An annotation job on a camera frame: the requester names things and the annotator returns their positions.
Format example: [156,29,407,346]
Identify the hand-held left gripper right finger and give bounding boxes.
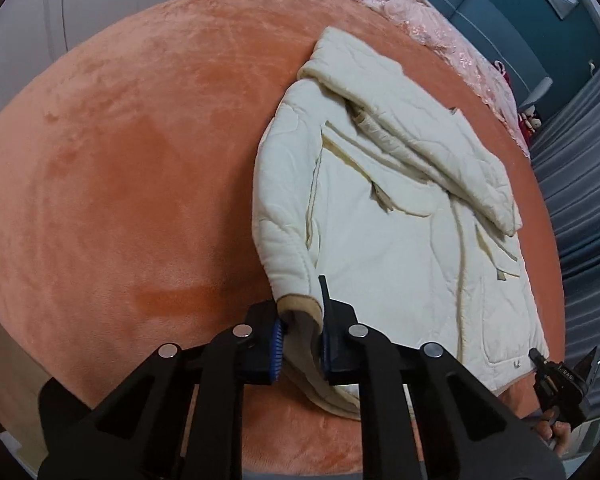
[318,275,567,480]

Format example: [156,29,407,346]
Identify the orange plush blanket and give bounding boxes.
[0,0,565,476]

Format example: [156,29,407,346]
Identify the grey curtain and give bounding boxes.
[526,52,600,411]

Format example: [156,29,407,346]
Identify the red plush dolls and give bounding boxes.
[517,104,543,140]

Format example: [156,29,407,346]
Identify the cream quilted jacket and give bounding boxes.
[251,26,551,420]

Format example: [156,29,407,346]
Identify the white panelled wardrobe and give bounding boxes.
[0,0,242,133]

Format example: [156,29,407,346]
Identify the pink lace bedspread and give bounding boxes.
[300,0,532,161]

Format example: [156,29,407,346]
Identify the red white plush toy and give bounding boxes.
[493,59,514,88]

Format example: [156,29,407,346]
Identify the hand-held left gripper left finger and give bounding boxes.
[37,302,286,480]

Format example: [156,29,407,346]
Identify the blue padded headboard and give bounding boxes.
[382,0,554,109]

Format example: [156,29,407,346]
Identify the person's right hand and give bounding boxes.
[532,409,577,457]

